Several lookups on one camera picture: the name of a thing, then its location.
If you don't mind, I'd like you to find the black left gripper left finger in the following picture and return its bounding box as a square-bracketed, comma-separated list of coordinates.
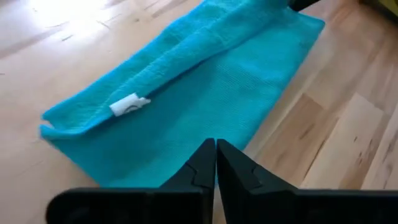
[45, 138, 218, 224]

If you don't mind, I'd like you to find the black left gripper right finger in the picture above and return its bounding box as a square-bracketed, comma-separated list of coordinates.
[216, 139, 398, 224]

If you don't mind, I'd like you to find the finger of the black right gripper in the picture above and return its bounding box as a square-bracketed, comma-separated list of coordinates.
[287, 0, 321, 12]

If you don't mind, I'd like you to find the teal microfiber towel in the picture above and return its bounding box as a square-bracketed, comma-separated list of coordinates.
[39, 0, 326, 189]

